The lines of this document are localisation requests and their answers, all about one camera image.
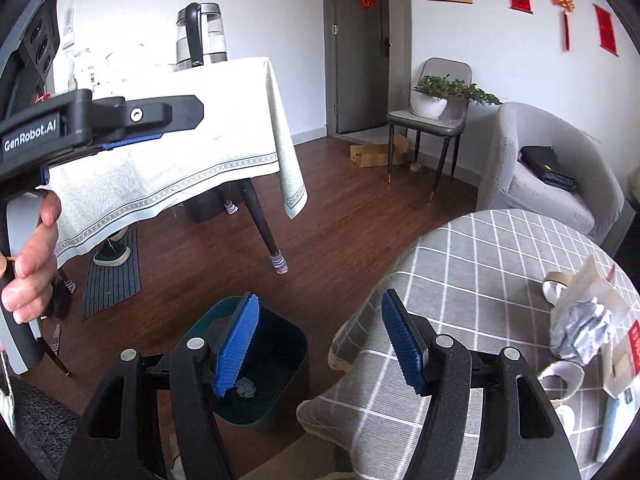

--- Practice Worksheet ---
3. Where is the potted green plant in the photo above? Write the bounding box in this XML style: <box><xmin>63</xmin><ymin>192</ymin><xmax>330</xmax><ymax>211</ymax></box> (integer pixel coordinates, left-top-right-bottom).
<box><xmin>412</xmin><ymin>74</ymin><xmax>502</xmax><ymax>120</ymax></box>

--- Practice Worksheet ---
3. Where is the grey armchair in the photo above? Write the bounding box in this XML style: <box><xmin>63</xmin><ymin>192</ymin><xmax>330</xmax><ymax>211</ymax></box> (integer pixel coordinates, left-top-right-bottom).
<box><xmin>477</xmin><ymin>101</ymin><xmax>626</xmax><ymax>246</ymax></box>

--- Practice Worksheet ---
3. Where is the dark fuzzy rug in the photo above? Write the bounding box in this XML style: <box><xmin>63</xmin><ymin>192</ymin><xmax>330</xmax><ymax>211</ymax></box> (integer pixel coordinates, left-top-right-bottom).
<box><xmin>10</xmin><ymin>377</ymin><xmax>83</xmax><ymax>480</ymax></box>

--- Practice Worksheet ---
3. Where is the pale blue packet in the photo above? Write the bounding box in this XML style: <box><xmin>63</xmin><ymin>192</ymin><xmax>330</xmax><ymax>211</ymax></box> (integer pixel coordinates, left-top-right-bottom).
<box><xmin>595</xmin><ymin>394</ymin><xmax>623</xmax><ymax>465</ymax></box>

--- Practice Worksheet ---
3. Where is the dark teal trash bin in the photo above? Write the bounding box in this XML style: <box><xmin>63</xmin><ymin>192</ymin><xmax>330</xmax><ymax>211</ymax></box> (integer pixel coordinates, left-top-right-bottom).
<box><xmin>181</xmin><ymin>296</ymin><xmax>308</xmax><ymax>431</ymax></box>

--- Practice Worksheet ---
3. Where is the dark table leg with sock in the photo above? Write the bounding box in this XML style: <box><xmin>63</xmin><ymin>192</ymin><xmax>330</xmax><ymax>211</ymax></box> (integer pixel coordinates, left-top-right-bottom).
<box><xmin>234</xmin><ymin>177</ymin><xmax>291</xmax><ymax>276</ymax></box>

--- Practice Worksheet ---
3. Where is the person's left hand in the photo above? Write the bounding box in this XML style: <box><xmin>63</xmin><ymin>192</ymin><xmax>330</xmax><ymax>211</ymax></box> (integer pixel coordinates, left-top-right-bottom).
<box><xmin>0</xmin><ymin>191</ymin><xmax>63</xmax><ymax>325</ymax></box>

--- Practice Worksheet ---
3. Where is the white plastic lid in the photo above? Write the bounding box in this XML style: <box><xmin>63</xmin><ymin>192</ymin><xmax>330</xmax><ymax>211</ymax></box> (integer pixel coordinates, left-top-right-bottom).
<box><xmin>541</xmin><ymin>271</ymin><xmax>571</xmax><ymax>307</ymax></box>

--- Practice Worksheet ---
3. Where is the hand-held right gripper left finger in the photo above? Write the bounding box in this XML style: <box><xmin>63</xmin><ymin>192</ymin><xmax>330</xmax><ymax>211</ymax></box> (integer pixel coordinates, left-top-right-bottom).
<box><xmin>70</xmin><ymin>291</ymin><xmax>261</xmax><ymax>480</ymax></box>

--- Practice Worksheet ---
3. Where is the glass electric kettle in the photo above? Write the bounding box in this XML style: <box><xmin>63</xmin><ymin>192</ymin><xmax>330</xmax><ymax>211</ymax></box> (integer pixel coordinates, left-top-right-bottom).
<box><xmin>175</xmin><ymin>2</ymin><xmax>230</xmax><ymax>72</ymax></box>

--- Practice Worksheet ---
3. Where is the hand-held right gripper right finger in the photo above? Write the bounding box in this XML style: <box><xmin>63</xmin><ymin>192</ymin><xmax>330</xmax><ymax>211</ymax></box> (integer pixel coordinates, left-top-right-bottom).
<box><xmin>381</xmin><ymin>289</ymin><xmax>583</xmax><ymax>480</ymax></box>

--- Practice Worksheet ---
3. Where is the grey door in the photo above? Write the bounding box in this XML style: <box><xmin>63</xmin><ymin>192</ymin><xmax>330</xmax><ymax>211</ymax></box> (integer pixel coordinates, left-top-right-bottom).
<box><xmin>322</xmin><ymin>0</ymin><xmax>412</xmax><ymax>136</ymax></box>

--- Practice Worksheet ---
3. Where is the white printed package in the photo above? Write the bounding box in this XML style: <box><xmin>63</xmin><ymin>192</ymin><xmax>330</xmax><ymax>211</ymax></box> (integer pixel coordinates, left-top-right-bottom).
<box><xmin>557</xmin><ymin>254</ymin><xmax>640</xmax><ymax>403</ymax></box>

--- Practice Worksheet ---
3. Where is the large white paper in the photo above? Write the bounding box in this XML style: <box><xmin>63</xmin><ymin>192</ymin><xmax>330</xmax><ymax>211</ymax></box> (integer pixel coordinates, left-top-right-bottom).
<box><xmin>550</xmin><ymin>297</ymin><xmax>613</xmax><ymax>367</ymax></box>

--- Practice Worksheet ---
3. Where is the dark green shoe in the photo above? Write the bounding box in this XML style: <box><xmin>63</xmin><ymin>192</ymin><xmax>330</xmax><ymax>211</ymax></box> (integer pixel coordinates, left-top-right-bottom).
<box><xmin>93</xmin><ymin>240</ymin><xmax>132</xmax><ymax>267</ymax></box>

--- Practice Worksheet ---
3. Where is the grey dining chair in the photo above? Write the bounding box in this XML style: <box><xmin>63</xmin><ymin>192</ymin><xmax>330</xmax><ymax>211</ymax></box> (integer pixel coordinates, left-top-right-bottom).
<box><xmin>386</xmin><ymin>57</ymin><xmax>473</xmax><ymax>203</ymax></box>

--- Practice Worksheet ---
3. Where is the striped floor mat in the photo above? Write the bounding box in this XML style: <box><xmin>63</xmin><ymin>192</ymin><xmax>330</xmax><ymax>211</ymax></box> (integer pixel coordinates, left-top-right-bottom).
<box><xmin>81</xmin><ymin>230</ymin><xmax>143</xmax><ymax>320</ymax></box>

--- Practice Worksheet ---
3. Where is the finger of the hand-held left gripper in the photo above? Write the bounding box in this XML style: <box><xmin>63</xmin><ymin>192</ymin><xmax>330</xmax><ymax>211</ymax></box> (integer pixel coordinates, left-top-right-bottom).
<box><xmin>91</xmin><ymin>94</ymin><xmax>206</xmax><ymax>152</ymax></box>

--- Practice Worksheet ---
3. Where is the clear glass jar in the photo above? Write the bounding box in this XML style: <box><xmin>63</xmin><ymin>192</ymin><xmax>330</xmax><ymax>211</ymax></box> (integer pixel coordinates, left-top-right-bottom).
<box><xmin>70</xmin><ymin>49</ymin><xmax>96</xmax><ymax>92</ymax></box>

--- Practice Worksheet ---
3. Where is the black handbag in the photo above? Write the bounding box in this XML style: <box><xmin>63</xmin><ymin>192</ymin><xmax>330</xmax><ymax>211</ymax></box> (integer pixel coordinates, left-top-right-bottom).
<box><xmin>519</xmin><ymin>146</ymin><xmax>578</xmax><ymax>192</ymax></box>

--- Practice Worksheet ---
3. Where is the flat cardboard box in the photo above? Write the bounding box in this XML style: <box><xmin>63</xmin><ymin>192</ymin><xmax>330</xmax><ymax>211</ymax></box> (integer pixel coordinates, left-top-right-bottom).
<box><xmin>349</xmin><ymin>134</ymin><xmax>411</xmax><ymax>168</ymax></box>

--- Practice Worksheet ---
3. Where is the grey checked tablecloth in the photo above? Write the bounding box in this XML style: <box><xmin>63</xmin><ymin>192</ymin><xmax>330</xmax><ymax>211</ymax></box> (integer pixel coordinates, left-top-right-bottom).
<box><xmin>296</xmin><ymin>208</ymin><xmax>636</xmax><ymax>480</ymax></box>

